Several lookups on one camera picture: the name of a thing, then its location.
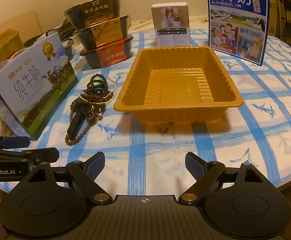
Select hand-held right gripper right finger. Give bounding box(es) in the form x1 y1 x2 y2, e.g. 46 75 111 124
179 152 273 205

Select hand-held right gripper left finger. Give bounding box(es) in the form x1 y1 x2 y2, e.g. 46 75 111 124
18 152 113 205

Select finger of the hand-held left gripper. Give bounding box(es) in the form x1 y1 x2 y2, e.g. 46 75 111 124
0 147 60 167
0 135 31 149

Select black hair clip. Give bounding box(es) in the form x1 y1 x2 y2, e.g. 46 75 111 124
67 99 93 140

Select golden plastic tray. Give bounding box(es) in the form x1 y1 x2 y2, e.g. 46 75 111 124
113 46 244 125

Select pile of beaded jewelry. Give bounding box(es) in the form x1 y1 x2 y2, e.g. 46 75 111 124
65 74 119 146

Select blue checked tablecloth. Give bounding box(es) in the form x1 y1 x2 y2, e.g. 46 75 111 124
0 27 291 198

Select white milk box with cows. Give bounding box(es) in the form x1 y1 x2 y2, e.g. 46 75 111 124
0 32 78 140

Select brown cardboard box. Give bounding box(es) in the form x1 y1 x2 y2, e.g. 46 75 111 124
0 29 26 73

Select red food bowl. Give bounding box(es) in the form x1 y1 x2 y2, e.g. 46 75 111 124
80 35 134 68

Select cardboard sheet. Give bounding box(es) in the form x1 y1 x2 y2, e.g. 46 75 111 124
9 10 44 42

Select dark bag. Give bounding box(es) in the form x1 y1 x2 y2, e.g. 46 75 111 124
23 17 77 60

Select gold food bowl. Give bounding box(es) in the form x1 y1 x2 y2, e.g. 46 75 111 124
74 15 131 50

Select small white box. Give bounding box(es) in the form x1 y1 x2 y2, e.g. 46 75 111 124
151 2 191 48

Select blue milk carton box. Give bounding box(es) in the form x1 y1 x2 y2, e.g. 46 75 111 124
206 0 271 67

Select black food bowl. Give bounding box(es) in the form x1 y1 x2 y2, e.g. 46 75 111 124
64 0 123 30

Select stacked cardboard boxes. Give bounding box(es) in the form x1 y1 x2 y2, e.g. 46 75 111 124
233 0 281 39

